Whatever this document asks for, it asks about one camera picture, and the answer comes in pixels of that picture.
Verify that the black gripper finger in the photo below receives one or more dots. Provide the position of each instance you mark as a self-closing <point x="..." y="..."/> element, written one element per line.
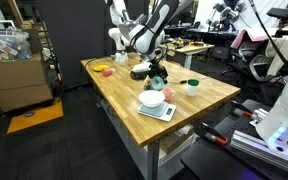
<point x="165" y="81"/>
<point x="147" y="81"/>

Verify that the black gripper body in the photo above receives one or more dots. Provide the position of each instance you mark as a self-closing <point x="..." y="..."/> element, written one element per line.
<point x="158" y="70"/>

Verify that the translucent blue cup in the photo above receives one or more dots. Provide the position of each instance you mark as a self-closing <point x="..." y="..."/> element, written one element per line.
<point x="157" y="83"/>

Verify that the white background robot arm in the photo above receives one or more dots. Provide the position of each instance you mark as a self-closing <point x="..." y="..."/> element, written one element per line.
<point x="117" y="7"/>

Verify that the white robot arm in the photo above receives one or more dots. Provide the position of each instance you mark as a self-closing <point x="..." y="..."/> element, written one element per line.
<point x="145" y="37"/>

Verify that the white bowl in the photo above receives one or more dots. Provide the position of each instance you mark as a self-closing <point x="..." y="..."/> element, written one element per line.
<point x="151" y="98"/>

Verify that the pink toy cup far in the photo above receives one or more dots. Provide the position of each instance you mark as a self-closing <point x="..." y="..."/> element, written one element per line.
<point x="107" y="71"/>

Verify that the white mug green rim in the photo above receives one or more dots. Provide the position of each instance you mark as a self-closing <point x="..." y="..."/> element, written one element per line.
<point x="192" y="87"/>

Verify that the white kitchen scale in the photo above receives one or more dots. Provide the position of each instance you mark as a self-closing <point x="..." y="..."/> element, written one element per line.
<point x="162" y="112"/>

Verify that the background wooden desk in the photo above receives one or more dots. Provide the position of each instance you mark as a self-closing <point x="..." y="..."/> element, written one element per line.
<point x="187" y="47"/>

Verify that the wooden desk lamp grey shade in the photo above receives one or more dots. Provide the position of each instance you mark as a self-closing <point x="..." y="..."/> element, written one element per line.
<point x="126" y="27"/>

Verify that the cardboard box under table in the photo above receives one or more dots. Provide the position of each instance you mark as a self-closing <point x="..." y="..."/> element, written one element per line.
<point x="173" y="140"/>

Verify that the office chair with cloth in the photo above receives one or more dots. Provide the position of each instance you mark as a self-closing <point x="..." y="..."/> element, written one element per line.
<point x="257" y="35"/>

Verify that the orange floor mat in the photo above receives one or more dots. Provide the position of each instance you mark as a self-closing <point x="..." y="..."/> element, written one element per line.
<point x="38" y="116"/>

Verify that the clear bin of items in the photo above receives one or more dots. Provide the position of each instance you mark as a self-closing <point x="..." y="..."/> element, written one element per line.
<point x="14" y="45"/>

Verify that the black clamp orange handle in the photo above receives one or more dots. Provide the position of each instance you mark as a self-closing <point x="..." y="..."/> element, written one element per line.
<point x="212" y="135"/>

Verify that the grey metal table frame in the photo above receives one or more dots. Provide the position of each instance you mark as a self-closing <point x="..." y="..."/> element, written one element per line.
<point x="141" y="135"/>

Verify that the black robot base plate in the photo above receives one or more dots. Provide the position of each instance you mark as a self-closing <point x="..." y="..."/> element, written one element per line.
<point x="211" y="161"/>

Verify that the aluminium rail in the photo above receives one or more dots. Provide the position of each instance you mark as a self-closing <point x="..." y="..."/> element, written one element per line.
<point x="274" y="152"/>

